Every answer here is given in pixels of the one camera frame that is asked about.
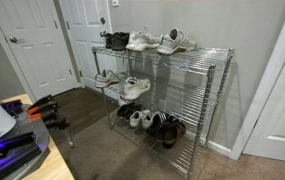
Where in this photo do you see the white sneaker tan sole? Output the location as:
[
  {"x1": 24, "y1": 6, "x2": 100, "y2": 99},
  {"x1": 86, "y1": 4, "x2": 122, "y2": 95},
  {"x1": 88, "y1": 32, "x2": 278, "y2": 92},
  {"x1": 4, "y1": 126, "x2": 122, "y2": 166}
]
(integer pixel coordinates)
[{"x1": 120, "y1": 76, "x2": 152, "y2": 101}]

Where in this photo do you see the black low shoe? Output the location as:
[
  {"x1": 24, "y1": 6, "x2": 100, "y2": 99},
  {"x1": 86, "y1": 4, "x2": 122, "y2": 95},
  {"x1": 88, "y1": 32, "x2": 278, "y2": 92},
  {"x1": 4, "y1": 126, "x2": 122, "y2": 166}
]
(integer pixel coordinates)
[
  {"x1": 125, "y1": 103, "x2": 144, "y2": 122},
  {"x1": 116, "y1": 102, "x2": 136, "y2": 118}
]

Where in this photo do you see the small white sneaker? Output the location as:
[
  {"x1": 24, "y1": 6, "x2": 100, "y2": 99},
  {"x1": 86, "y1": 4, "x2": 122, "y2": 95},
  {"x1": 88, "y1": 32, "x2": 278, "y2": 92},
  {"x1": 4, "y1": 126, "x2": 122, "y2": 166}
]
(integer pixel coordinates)
[
  {"x1": 140, "y1": 111, "x2": 160, "y2": 131},
  {"x1": 128, "y1": 109, "x2": 152, "y2": 129}
]

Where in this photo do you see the black white-striped slide sandal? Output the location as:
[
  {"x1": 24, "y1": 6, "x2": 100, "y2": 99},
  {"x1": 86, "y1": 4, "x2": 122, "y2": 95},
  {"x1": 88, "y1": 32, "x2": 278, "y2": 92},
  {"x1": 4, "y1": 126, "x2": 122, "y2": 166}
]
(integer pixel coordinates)
[{"x1": 146, "y1": 111, "x2": 168, "y2": 137}]

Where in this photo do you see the grey sneaker orange lining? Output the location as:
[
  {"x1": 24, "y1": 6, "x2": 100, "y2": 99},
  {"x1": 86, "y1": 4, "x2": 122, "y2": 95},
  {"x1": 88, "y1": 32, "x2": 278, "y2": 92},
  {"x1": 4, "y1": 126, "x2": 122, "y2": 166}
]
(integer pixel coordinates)
[{"x1": 94, "y1": 68, "x2": 120, "y2": 89}]

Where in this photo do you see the dark brown sandal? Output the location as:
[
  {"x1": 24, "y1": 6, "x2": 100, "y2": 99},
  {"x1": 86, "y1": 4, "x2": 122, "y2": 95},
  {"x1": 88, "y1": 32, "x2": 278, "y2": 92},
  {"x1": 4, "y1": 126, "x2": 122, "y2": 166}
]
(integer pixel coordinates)
[
  {"x1": 162, "y1": 119, "x2": 187, "y2": 150},
  {"x1": 154, "y1": 114, "x2": 180, "y2": 145}
]

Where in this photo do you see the white lace-up sneaker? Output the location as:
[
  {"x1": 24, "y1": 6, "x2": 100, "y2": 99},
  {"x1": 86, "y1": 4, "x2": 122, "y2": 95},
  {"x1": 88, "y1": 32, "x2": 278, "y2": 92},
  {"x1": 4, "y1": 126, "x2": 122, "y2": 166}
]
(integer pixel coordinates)
[{"x1": 125, "y1": 30, "x2": 161, "y2": 52}]

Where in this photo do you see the black sneaker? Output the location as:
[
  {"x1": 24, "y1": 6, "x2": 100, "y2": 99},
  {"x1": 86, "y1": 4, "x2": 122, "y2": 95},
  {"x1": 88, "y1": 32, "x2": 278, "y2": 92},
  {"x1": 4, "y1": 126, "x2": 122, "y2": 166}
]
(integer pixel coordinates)
[
  {"x1": 110, "y1": 31, "x2": 131, "y2": 52},
  {"x1": 103, "y1": 31, "x2": 115, "y2": 50}
]

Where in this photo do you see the white grey running sneaker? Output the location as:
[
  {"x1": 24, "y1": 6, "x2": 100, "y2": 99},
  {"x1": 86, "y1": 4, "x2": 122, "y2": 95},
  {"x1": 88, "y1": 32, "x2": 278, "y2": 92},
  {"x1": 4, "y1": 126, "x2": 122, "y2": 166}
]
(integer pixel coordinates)
[{"x1": 156, "y1": 27, "x2": 198, "y2": 56}]

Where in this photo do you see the black orange bar clamp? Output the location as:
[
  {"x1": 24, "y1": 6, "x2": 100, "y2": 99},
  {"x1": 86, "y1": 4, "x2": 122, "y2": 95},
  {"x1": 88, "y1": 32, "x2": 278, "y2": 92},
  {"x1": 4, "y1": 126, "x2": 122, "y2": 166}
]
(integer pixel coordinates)
[
  {"x1": 26, "y1": 93, "x2": 54, "y2": 110},
  {"x1": 28, "y1": 111, "x2": 59, "y2": 123},
  {"x1": 26, "y1": 102, "x2": 61, "y2": 116},
  {"x1": 44, "y1": 116, "x2": 76, "y2": 150}
]

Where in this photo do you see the white baseboard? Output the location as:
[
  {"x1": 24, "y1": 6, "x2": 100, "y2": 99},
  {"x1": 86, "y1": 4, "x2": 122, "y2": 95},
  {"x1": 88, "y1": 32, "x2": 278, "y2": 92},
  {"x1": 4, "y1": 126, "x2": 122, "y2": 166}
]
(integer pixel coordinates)
[{"x1": 184, "y1": 130, "x2": 233, "y2": 158}]

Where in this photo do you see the white door silver knob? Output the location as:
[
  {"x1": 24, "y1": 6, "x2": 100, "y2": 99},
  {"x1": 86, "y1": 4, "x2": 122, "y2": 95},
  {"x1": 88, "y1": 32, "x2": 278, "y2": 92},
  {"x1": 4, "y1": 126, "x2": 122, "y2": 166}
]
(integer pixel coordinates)
[{"x1": 0, "y1": 0, "x2": 79, "y2": 101}]

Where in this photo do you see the short dark extrusion piece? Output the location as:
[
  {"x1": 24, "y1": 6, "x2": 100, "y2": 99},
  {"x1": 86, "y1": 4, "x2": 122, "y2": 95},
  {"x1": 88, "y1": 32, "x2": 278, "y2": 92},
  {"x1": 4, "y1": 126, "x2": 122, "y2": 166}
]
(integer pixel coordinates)
[{"x1": 0, "y1": 98, "x2": 25, "y2": 118}]

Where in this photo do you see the long black aluminium extrusion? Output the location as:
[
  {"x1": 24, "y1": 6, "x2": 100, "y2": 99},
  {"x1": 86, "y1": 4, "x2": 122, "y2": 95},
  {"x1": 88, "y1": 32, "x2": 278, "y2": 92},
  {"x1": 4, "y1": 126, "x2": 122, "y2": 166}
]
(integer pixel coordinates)
[
  {"x1": 0, "y1": 144, "x2": 44, "y2": 180},
  {"x1": 0, "y1": 131, "x2": 38, "y2": 162}
]

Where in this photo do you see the silver round door knob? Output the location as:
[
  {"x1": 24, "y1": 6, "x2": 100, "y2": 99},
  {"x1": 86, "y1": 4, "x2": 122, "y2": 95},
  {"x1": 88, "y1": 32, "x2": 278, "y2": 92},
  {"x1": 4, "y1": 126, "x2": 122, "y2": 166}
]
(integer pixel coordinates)
[{"x1": 8, "y1": 35, "x2": 19, "y2": 45}]

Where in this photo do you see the plain white panel door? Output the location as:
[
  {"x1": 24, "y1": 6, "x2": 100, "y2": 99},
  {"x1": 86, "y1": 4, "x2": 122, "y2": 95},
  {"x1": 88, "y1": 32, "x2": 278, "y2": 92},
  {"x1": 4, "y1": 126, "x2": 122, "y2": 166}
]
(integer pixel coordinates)
[{"x1": 242, "y1": 29, "x2": 285, "y2": 165}]

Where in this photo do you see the silver wire shoe rack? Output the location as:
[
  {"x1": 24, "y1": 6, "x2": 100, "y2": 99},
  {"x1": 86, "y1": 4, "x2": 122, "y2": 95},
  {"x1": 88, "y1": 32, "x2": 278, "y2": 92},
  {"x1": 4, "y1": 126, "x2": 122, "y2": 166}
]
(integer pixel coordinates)
[{"x1": 91, "y1": 45, "x2": 235, "y2": 179}]

